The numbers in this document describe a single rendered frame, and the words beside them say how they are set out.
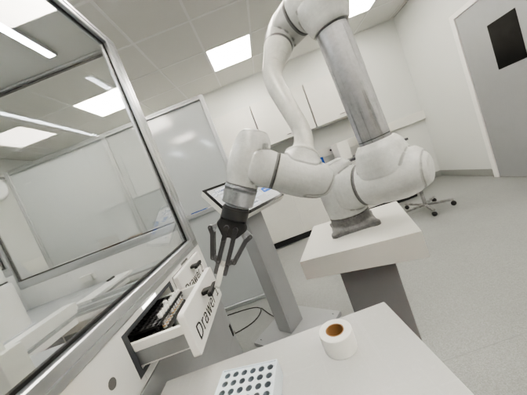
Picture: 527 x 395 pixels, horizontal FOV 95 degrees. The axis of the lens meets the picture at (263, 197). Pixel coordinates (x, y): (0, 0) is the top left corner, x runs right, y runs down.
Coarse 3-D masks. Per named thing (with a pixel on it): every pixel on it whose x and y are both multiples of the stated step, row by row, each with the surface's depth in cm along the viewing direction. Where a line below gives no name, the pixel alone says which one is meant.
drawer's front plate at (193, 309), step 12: (204, 276) 75; (216, 288) 82; (192, 300) 61; (204, 300) 68; (216, 300) 78; (180, 312) 56; (192, 312) 59; (204, 312) 65; (180, 324) 55; (192, 324) 57; (192, 336) 55; (204, 336) 60; (192, 348) 55
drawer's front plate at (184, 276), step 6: (192, 258) 106; (198, 258) 113; (186, 264) 98; (180, 270) 92; (186, 270) 95; (192, 270) 101; (174, 276) 88; (180, 276) 89; (186, 276) 93; (192, 276) 99; (198, 276) 105; (174, 282) 87; (180, 282) 87; (186, 282) 91; (180, 288) 87
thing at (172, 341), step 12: (192, 288) 81; (156, 336) 57; (168, 336) 57; (180, 336) 57; (144, 348) 57; (156, 348) 57; (168, 348) 57; (180, 348) 57; (144, 360) 57; (156, 360) 58
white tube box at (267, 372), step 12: (276, 360) 49; (228, 372) 51; (240, 372) 50; (252, 372) 49; (264, 372) 47; (276, 372) 46; (228, 384) 48; (240, 384) 47; (252, 384) 46; (264, 384) 45; (276, 384) 45
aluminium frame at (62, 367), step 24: (120, 72) 109; (144, 120) 116; (168, 192) 113; (192, 240) 118; (168, 264) 87; (144, 288) 69; (120, 312) 57; (96, 336) 49; (48, 360) 40; (72, 360) 42; (24, 384) 36; (48, 384) 38
